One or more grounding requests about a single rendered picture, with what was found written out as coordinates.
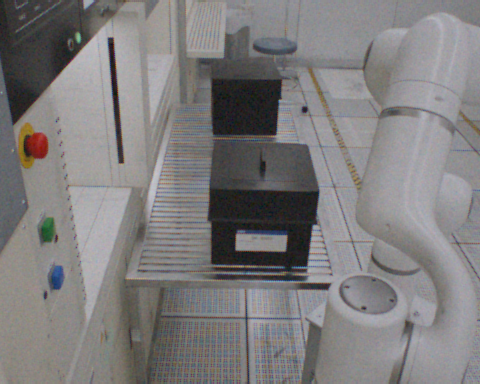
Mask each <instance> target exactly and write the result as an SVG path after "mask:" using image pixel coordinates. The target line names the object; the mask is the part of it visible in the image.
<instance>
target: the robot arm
mask: <svg viewBox="0 0 480 384"><path fill-rule="evenodd" d="M363 77H364V81H365V83H366V86H367V87H368V91H369V92H370V94H371V95H372V96H373V99H375V101H376V102H377V104H379V105H380V106H381V112H380V115H379V118H378V124H377V127H376V130H375V134H374V139H373V143H372V146H371V149H370V155H369V158H368V161H367V164H366V170H365V174H364V175H363V177H362V182H361V185H360V191H359V195H358V198H357V206H356V211H355V214H356V220H357V224H358V225H359V227H360V228H362V229H363V230H364V231H365V232H367V233H368V234H370V235H371V236H373V237H374V242H373V246H372V250H371V254H370V258H369V266H368V270H367V273H366V272H360V273H348V274H345V275H343V276H341V277H339V278H337V279H336V280H335V281H334V282H333V283H332V284H331V285H330V288H329V291H328V295H327V300H326V305H325V316H324V321H323V326H322V331H321V337H320V342H319V353H318V358H317V363H316V368H315V373H314V380H313V381H312V383H311V384H463V383H464V381H465V377H466V374H467V368H468V364H469V363H470V357H471V354H472V346H473V342H474V337H475V333H476V327H477V316H478V310H477V301H476V296H475V289H474V287H473V285H472V281H471V278H470V277H469V273H468V271H467V269H466V268H465V264H464V263H463V262H462V259H461V258H460V256H458V253H457V252H456V251H455V249H454V248H453V246H452V245H451V243H450V242H449V241H448V239H447V238H446V237H447V236H448V235H451V234H452V233H453V232H455V231H457V230H458V229H459V227H461V226H463V224H464V223H465V222H466V220H467V219H468V218H469V217H470V212H471V210H472V207H473V204H474V196H473V192H472V189H471V188H470V185H469V184H468V183H467V181H466V180H465V179H463V178H461V177H459V176H457V175H452V174H450V173H447V172H444V171H445V168H446V166H447V159H448V156H449V153H450V150H451V144H452V141H453V138H454V132H455V128H456V125H457V122H458V115H459V112H460V109H461V104H465V105H469V106H476V107H480V28H479V27H476V26H473V25H471V24H468V23H463V22H462V21H460V20H459V18H457V17H455V16H454V15H452V14H447V13H433V14H431V15H429V16H425V17H424V18H423V19H421V20H419V21H417V23H415V24H413V26H412V27H410V29H409V28H394V29H387V30H386V31H383V32H382V33H380V34H378V36H377V37H375V38H374V40H373V41H371V42H370V44H369V46H368V48H367V50H366V54H365V56H364V60H363ZM421 270H422V271H423V272H424V274H426V277H427V278H428V279H429V281H430V284H431V286H432V287H433V292H434V295H435V299H436V311H435V316H434V320H433V322H432V325H430V326H424V325H422V321H421V317H420V313H419V312H418V310H417V308H416V307H415V306H414V305H413V304H412V303H413V297H414V294H415V292H416V288H417V286H418V279H419V276H420V274H421Z"/></svg>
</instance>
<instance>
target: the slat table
mask: <svg viewBox="0 0 480 384"><path fill-rule="evenodd" d="M182 113H187V114H182ZM180 115H185V116H180ZM279 115H285V116H279ZM179 118H181V119H179ZM278 118H283V119H278V120H279V121H278V122H277V135H274V136H239V137H228V136H214V135H212V117H211V104H199V103H172V107H171V110H170V113H169V116H168V119H167V125H166V128H165V131H164V134H163V137H162V143H161V146H160V149H159V152H158V155H157V161H156V165H155V167H154V170H153V176H152V179H151V183H150V185H149V188H148V194H147V197H146V201H145V203H144V210H143V212H142V215H141V219H140V224H139V228H138V231H137V233H136V240H135V242H134V246H133V249H132V255H131V258H130V260H129V264H128V269H127V273H126V276H125V278H124V281H125V286H126V294H127V303H128V310H129V318H130V333H131V330H139V333H140V341H132V334H131V341H132V349H133V357H134V365H135V373H136V380H137V384H150V382H151V378H152V373H153V363H154V358H155V354H156V343H157V338H158V333H159V329H160V319H161V314H162V309H163V304H164V303H163V299H164V294H165V289H166V287H182V288H228V289H274V290H296V292H297V298H298V309H299V313H300V318H301V324H302V334H303V339H304V344H305V350H306V341H307V335H308V328H307V321H306V320H305V316H306V313H305V308H304V304H303V294H302V290H320V291H329V288H330V285H331V284H332V283H333V282H334V281H335V280H336V279H337V278H339V277H341V276H343V271H342V269H341V265H340V263H339V256H338V254H337V251H336V248H335V242H334V239H333V237H332V233H331V228H330V225H329V222H328V219H327V213H326V210H325V207H324V205H323V201H322V196H321V193H319V200H318V212H317V219H318V224H313V225H318V226H313V231H319V232H313V233H312V236H316V237H321V238H312V239H311V242H322V243H311V246H310V248H323V249H310V252H309V254H323V255H325V256H309V258H308V260H326V262H308V266H307V267H328V269H303V268H298V267H293V268H292V267H284V268H259V267H216V266H186V265H212V263H211V260H187V258H203V259H211V253H188V252H211V247H189V246H211V241H189V239H191V240H211V235H190V233H194V234H211V224H191V223H211V222H209V220H208V221H207V219H192V218H207V214H198V213H193V212H199V213H208V209H202V208H208V205H209V204H198V203H209V199H194V198H209V190H195V189H209V186H200V185H209V183H210V182H204V181H210V178H203V177H210V176H211V168H212V166H210V165H212V159H204V158H212V152H213V144H214V142H213V141H240V142H267V143H294V144H306V141H305V138H304V133H303V129H302V126H301V124H300V120H299V115H298V112H297V109H296V106H288V105H279V111H278ZM203 121H208V122H203ZM191 123H198V124H191ZM180 126H188V127H180ZM279 128H287V129H279ZM203 129H207V130H203ZM181 132H184V133H181ZM281 134H287V135H281ZM194 135H197V136H194ZM202 135H205V136H202ZM171 137H172V138H171ZM179 137H183V138H179ZM295 137H296V138H295ZM205 138H217V139H205ZM240 139H250V140H240ZM273 140H284V141H273ZM180 141H189V142H180ZM185 144H195V145H185ZM186 147H195V148H186ZM180 154H194V155H180ZM169 157H173V158H169ZM180 157H186V158H180ZM166 160H173V161H166ZM192 161H193V162H192ZM198 161H209V162H198ZM180 164H193V165H180ZM164 168H174V169H164ZM163 172H174V173H163ZM180 172H184V173H180ZM198 173H201V174H198ZM167 176H174V177H167ZM180 176H191V177H180ZM168 180H174V181H168ZM180 180H190V181H180ZM163 184H175V185H163ZM180 184H189V185H180ZM159 188H175V189H159ZM180 188H181V189H180ZM158 192H166V193H158ZM173 193H175V194H173ZM180 193H189V194H180ZM195 193H204V194H195ZM157 197H175V198H157ZM181 197H184V198H181ZM156 201H157V202H156ZM161 202H175V203H161ZM181 202H187V203H181ZM193 202H195V203H193ZM155 206H162V207H155ZM163 207H175V208H163ZM181 207H187V208H181ZM193 207H200V208H193ZM153 211H160V212H173V213H159V212H153ZM181 212H186V213H181ZM153 217H172V218H153ZM181 217H185V218H181ZM151 222H171V224H167V223H151ZM181 223H184V224H181ZM155 228H171V229H155ZM181 228H184V229H181ZM149 233H170V234H149ZM175 233H177V234H175ZM180 233H183V234H180ZM148 238H149V239H169V240H147V239H148ZM173 239H182V241H177V240H173ZM146 245H168V246H167V247H160V246H146ZM172 245H178V246H181V247H172ZM145 251H167V252H145ZM171 251H180V253H176V252H171ZM143 257H161V258H166V259H143ZM171 258H180V259H171ZM141 264H157V265H141ZM172 265H179V266H172ZM140 271H163V273H140ZM168 271H178V273H168ZM185 272H228V273H272V274H185ZM273 274H285V275H273ZM293 274H294V275H293ZM299 274H330V276H317V275H299ZM138 287H160V291H159V300H158V304H157V310H156V315H155V323H154V327H153V332H152V341H151V346H150V350H149V354H148V363H147V368H146V362H145V353H144V344H143V325H142V316H141V307H140V297H139V288H138Z"/></svg>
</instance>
